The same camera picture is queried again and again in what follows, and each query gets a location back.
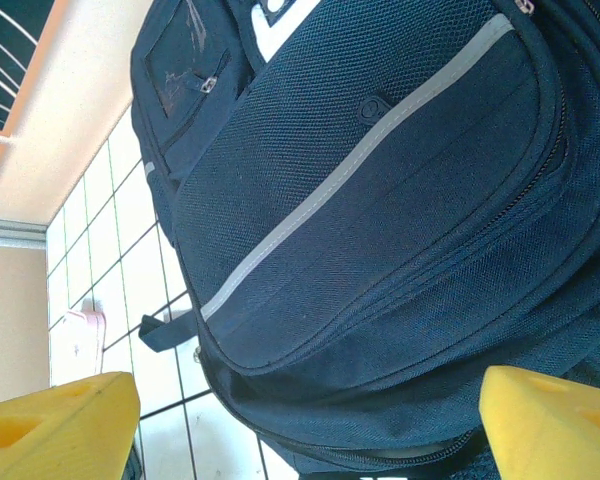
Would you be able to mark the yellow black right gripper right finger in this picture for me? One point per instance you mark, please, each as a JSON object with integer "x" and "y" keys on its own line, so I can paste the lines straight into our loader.
{"x": 555, "y": 435}

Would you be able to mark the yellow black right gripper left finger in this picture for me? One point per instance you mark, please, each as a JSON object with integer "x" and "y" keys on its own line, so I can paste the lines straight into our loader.
{"x": 55, "y": 440}

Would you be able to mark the pink pencil case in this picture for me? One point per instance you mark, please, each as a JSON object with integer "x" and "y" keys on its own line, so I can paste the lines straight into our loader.
{"x": 85, "y": 340}

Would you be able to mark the navy blue backpack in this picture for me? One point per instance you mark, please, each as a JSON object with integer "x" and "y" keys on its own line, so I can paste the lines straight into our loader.
{"x": 380, "y": 200}

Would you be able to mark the aluminium corner post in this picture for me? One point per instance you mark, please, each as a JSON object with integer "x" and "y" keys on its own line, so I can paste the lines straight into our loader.
{"x": 10, "y": 236}

